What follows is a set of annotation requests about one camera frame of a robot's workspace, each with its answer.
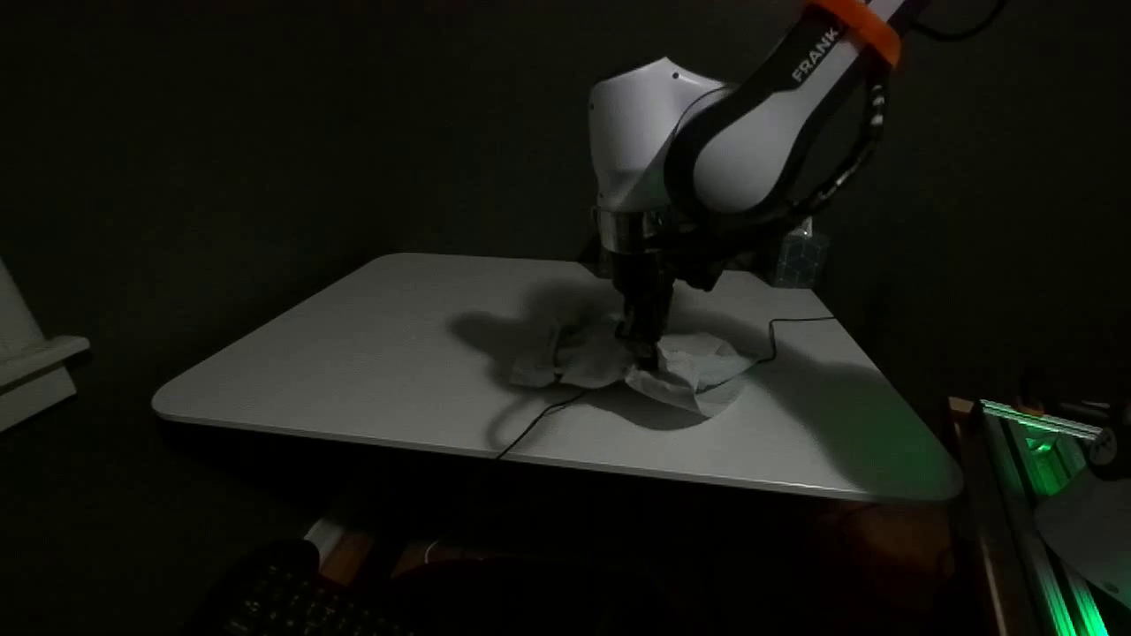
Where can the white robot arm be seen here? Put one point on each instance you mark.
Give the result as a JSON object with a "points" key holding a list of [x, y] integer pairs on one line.
{"points": [[693, 170]]}

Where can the white shelf at left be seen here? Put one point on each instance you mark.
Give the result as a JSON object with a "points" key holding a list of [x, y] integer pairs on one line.
{"points": [[34, 364]]}

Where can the black keyboard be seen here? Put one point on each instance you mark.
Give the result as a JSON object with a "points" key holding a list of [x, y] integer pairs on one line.
{"points": [[281, 591]]}

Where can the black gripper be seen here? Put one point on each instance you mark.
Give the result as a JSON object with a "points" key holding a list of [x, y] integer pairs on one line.
{"points": [[639, 273]]}

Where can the green lit metal frame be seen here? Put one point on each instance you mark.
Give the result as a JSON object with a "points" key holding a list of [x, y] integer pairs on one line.
{"points": [[1049, 487]]}

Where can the grey shirt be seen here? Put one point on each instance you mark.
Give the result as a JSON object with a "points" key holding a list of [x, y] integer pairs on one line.
{"points": [[693, 373]]}

